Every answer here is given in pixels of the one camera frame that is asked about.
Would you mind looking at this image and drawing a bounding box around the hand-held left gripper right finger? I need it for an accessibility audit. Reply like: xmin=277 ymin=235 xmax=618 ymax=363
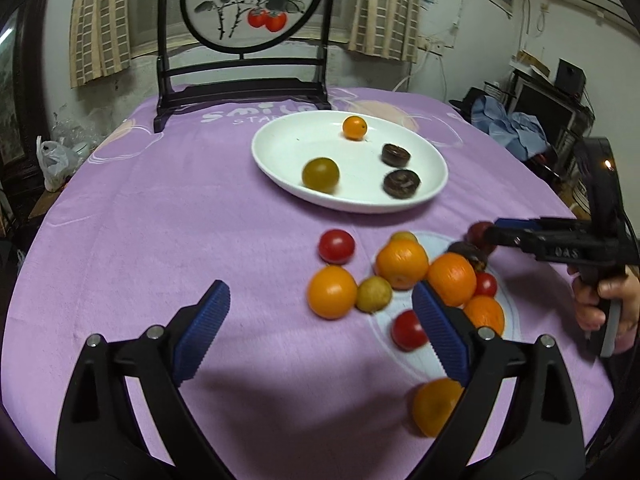
xmin=410 ymin=280 xmax=586 ymax=480

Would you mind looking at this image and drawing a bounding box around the black speaker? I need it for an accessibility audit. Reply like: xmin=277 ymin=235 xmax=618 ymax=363
xmin=555 ymin=58 xmax=587 ymax=93

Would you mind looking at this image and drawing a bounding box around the purple printed tablecloth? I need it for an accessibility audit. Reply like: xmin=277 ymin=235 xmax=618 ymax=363
xmin=7 ymin=85 xmax=616 ymax=480

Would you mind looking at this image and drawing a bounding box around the checked beige curtain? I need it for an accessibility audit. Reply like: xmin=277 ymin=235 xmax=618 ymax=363
xmin=347 ymin=0 xmax=423 ymax=63
xmin=69 ymin=0 xmax=133 ymax=90

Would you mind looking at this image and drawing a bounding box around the person's right hand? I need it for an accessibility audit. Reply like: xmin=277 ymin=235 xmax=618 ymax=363
xmin=572 ymin=265 xmax=640 ymax=356

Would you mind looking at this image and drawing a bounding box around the orange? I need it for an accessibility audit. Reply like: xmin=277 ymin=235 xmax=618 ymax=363
xmin=307 ymin=265 xmax=359 ymax=320
xmin=375 ymin=239 xmax=430 ymax=291
xmin=462 ymin=295 xmax=506 ymax=338
xmin=426 ymin=252 xmax=477 ymax=308
xmin=412 ymin=378 xmax=466 ymax=438

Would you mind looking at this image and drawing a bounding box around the dark computer monitor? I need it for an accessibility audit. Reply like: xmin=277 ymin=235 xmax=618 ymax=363
xmin=515 ymin=80 xmax=576 ymax=146

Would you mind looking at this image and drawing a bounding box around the small orange tomato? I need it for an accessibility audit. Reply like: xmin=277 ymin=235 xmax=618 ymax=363
xmin=342 ymin=115 xmax=368 ymax=141

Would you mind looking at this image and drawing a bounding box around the red cherry tomato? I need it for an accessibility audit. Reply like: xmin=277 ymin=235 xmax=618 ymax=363
xmin=391 ymin=309 xmax=430 ymax=352
xmin=472 ymin=272 xmax=498 ymax=298
xmin=466 ymin=221 xmax=497 ymax=251

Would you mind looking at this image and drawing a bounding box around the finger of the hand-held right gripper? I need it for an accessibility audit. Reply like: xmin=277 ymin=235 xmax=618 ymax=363
xmin=495 ymin=217 xmax=551 ymax=231
xmin=484 ymin=226 xmax=543 ymax=261

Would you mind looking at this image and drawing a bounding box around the white plastic bag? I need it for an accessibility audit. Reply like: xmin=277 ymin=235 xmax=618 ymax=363
xmin=36 ymin=136 xmax=76 ymax=192

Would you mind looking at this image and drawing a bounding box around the round painted table screen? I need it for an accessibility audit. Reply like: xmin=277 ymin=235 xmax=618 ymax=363
xmin=152 ymin=0 xmax=341 ymax=133

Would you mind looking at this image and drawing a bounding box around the yellow-green tomato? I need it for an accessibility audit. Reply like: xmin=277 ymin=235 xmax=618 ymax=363
xmin=301 ymin=157 xmax=341 ymax=193

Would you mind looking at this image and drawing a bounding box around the dark brown round fruit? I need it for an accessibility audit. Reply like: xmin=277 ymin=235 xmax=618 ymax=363
xmin=446 ymin=241 xmax=491 ymax=272
xmin=381 ymin=143 xmax=412 ymax=166
xmin=383 ymin=169 xmax=422 ymax=199

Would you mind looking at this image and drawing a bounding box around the dark wooden cabinet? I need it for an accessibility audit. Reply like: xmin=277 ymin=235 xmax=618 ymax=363
xmin=0 ymin=7 xmax=48 ymax=211

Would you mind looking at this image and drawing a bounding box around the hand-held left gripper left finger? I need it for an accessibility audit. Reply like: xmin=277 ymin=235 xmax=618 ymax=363
xmin=56 ymin=280 xmax=236 ymax=480

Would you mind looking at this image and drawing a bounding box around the blue cloth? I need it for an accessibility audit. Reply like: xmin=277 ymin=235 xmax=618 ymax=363
xmin=472 ymin=95 xmax=551 ymax=158

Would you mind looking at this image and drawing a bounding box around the black cloth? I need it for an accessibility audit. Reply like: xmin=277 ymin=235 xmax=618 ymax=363
xmin=450 ymin=87 xmax=488 ymax=121

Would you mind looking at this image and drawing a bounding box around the large red tomato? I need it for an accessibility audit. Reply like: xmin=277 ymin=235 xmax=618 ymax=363
xmin=318 ymin=229 xmax=356 ymax=265

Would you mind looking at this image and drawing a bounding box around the white oval plate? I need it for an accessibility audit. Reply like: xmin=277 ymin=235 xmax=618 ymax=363
xmin=251 ymin=111 xmax=448 ymax=214

